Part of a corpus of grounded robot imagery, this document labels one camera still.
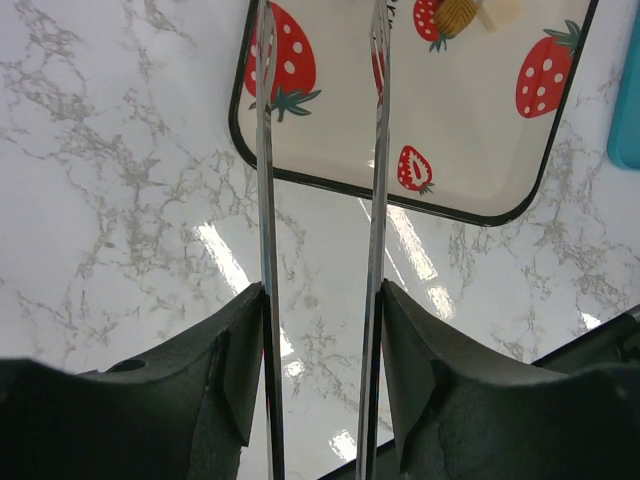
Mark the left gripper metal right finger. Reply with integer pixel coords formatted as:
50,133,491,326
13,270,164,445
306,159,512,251
355,1,391,479

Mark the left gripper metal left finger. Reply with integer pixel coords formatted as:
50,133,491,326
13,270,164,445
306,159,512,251
256,1,285,479

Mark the white square chocolate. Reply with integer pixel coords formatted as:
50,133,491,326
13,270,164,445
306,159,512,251
477,0,525,32

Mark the round caramel chocolate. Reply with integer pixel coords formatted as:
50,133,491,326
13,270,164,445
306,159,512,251
433,0,478,37

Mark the strawberry pattern square plate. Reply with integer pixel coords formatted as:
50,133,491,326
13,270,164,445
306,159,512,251
227,0,600,227

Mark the teal box lid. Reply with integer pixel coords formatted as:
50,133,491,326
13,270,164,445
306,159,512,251
605,39,640,169

